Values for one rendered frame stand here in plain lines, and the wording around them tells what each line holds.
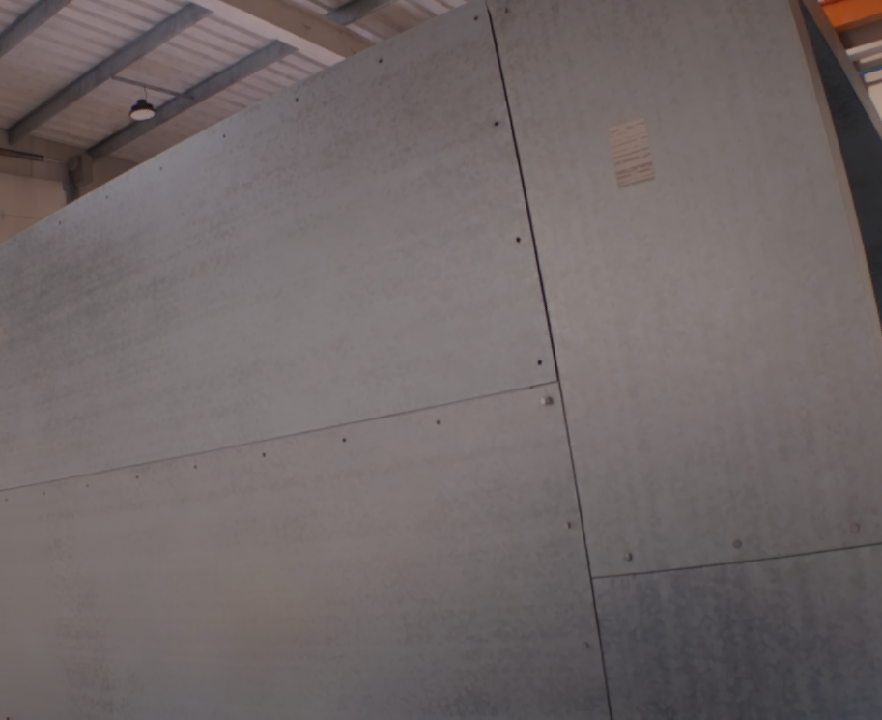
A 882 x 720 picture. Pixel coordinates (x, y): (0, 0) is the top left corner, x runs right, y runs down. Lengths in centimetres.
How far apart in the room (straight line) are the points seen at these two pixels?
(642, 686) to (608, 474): 28
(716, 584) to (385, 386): 54
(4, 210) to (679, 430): 1234
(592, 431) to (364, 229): 46
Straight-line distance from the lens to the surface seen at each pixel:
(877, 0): 978
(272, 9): 1031
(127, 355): 176
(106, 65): 1190
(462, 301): 126
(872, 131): 207
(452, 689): 135
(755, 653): 115
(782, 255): 110
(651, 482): 115
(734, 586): 113
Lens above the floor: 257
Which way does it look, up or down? 7 degrees up
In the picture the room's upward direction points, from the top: 9 degrees counter-clockwise
